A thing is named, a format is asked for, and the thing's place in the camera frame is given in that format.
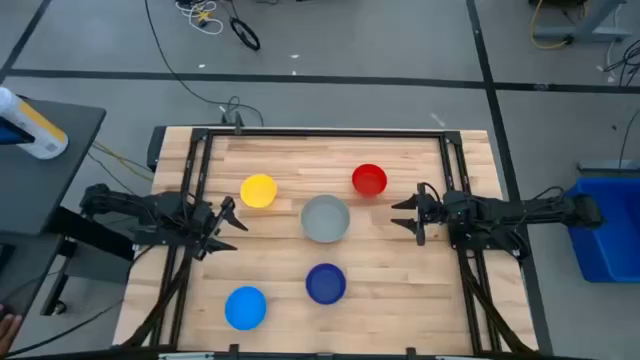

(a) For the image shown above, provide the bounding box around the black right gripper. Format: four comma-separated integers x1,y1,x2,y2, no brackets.
390,182,452,248

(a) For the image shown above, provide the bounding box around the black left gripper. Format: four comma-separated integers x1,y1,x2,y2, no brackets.
183,195,250,262

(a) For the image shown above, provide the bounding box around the yellow bowl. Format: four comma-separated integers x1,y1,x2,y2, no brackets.
239,173,279,209

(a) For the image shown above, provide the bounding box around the light blue bowl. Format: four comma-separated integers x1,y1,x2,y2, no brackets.
224,285,268,332

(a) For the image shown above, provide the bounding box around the red bowl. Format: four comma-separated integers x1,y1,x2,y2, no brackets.
351,163,389,198

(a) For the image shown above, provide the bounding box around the large pale grey bowl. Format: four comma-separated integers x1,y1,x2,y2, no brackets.
300,194,351,244

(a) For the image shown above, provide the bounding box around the dark blue bowl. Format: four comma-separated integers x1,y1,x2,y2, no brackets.
305,262,348,306

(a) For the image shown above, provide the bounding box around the dark grey side table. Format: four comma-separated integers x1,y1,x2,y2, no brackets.
0,94,137,321

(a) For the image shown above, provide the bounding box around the blue plastic bin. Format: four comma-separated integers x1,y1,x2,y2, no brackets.
565,177,640,284

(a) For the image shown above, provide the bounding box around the white and yellow canister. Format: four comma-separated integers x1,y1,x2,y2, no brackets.
0,86,70,161

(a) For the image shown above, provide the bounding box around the person's hand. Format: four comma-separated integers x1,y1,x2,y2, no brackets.
0,312,24,354

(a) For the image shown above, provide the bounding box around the black aluminium table frame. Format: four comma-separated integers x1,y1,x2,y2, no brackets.
118,126,540,360

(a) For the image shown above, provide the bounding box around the thin yellow-green cable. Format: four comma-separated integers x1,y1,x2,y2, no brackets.
91,141,155,182

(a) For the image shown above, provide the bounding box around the long black floor cable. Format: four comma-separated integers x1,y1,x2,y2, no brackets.
143,0,265,127

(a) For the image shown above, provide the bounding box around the black cable ring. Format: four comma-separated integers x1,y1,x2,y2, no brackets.
229,16,262,52

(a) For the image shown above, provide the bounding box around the white coiled cable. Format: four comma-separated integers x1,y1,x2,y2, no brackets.
174,0,225,37

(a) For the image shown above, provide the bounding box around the yellow cable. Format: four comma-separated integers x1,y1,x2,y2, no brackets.
529,0,572,51

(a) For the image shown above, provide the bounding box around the black cable bundle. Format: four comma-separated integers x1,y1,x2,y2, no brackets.
602,38,640,87

